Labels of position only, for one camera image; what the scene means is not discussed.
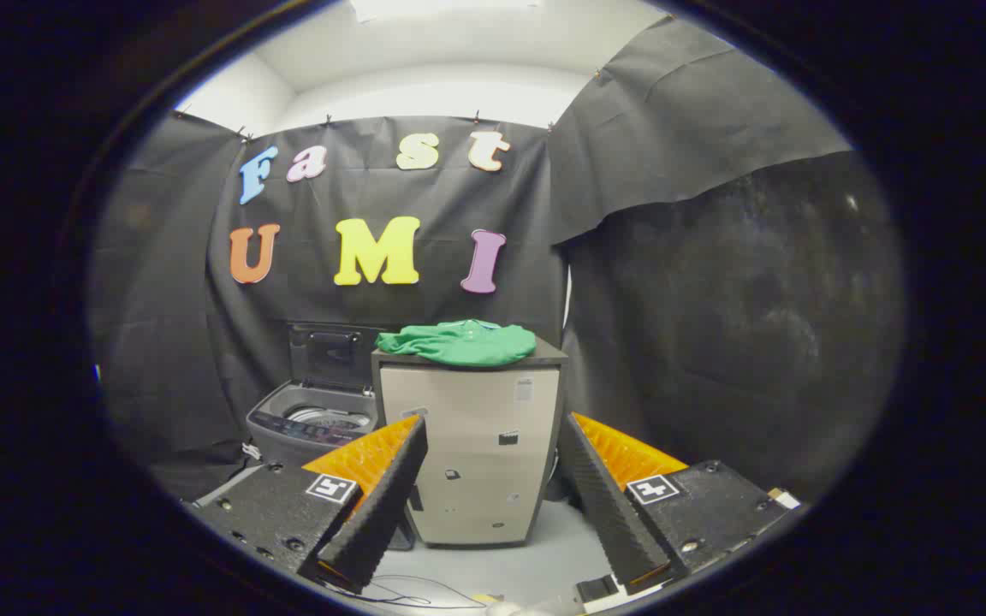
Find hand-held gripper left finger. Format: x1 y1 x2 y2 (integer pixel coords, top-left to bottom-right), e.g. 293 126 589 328
189 415 430 595

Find grey washing machine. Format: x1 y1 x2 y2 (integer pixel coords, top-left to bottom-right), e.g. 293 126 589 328
245 381 383 470

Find black backdrop cloth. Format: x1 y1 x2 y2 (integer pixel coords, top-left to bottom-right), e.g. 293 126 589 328
91 17 905 506

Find green polo shirt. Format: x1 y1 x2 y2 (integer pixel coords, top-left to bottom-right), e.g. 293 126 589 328
375 319 538 368

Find ceiling light panel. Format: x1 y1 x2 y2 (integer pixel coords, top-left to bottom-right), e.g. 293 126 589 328
347 0 545 24

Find beige cabinet with dark top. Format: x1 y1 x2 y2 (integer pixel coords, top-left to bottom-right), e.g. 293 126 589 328
371 336 569 548

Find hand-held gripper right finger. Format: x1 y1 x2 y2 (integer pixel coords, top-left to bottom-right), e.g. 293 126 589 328
555 412 802 596

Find thin black cable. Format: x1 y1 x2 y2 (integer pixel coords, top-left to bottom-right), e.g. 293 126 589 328
322 575 490 610

